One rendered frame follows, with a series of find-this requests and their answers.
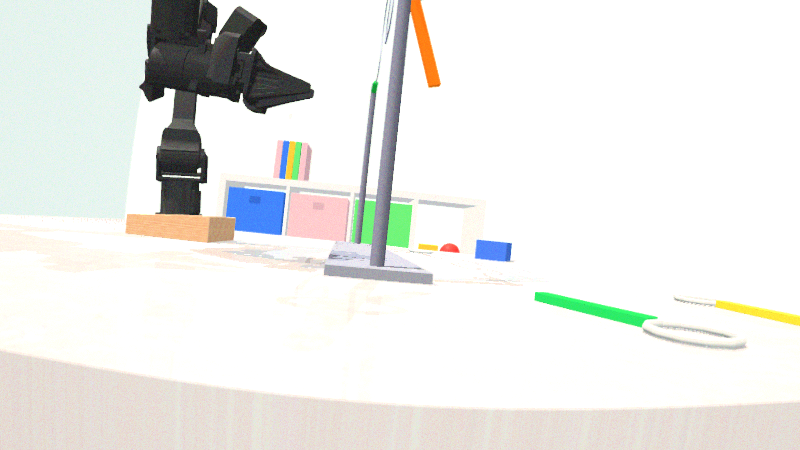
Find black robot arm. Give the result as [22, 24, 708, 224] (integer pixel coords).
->
[139, 0, 267, 216]

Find blue rectangular block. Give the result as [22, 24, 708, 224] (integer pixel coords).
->
[474, 240, 512, 261]

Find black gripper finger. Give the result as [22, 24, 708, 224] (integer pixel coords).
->
[242, 47, 311, 101]
[257, 89, 315, 110]

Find orange handle with grey loop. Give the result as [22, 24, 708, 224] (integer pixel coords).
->
[410, 0, 441, 88]

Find white loop with green handle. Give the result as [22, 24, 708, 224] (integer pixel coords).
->
[534, 292, 747, 349]

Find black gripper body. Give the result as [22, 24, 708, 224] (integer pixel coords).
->
[183, 31, 267, 115]

